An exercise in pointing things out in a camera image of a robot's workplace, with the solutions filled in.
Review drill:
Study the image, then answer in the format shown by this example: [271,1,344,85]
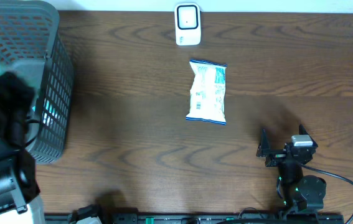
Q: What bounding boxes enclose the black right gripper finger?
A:
[256,129,271,157]
[298,124,309,135]

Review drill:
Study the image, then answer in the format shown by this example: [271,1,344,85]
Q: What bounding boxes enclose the cream blue snack bag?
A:
[186,59,227,125]

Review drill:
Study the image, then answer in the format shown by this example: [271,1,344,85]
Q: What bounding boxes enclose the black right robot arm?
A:
[256,125,326,220]

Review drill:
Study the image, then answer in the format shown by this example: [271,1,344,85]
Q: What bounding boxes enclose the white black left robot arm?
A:
[0,72,45,224]

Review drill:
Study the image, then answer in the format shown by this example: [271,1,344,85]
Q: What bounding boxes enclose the grey plastic mesh basket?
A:
[0,1,74,164]

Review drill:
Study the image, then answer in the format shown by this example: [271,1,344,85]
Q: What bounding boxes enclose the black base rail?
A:
[98,213,344,224]

